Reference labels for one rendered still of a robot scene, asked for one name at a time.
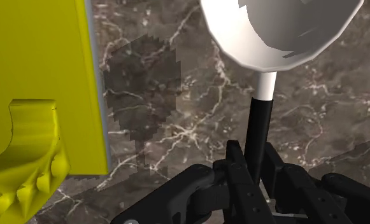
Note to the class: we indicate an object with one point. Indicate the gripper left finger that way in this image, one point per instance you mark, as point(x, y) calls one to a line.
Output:
point(234, 186)

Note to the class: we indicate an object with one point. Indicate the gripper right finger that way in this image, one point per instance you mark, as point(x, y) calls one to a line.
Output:
point(299, 192)

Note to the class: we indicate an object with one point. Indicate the yellow toothed clip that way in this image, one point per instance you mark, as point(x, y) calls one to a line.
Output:
point(32, 149)

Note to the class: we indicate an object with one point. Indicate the yellow flat board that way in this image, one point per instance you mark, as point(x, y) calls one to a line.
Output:
point(38, 52)

